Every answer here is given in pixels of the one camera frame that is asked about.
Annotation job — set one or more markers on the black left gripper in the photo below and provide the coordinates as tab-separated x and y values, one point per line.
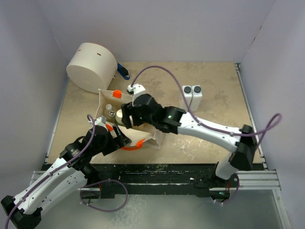
116	142

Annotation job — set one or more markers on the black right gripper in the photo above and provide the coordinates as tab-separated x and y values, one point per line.
129	109

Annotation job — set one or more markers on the canvas bag orange handles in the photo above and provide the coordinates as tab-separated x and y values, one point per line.
144	135

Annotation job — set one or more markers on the white square bottle dark cap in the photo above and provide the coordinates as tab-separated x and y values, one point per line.
187	93

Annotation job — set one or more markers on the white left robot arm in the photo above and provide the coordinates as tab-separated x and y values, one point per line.
70	171

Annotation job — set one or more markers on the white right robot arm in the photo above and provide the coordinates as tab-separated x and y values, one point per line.
239	142

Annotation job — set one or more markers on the green bottle white cap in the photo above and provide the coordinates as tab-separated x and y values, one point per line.
118	117

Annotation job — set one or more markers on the small silver cap bottle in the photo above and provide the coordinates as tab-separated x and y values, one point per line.
111	114

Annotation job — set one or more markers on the clear bottle white cap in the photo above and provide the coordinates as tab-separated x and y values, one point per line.
108	108

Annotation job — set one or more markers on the blue black tool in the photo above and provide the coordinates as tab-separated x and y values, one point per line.
123	71

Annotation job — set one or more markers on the large white cylindrical container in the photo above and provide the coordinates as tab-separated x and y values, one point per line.
92	67

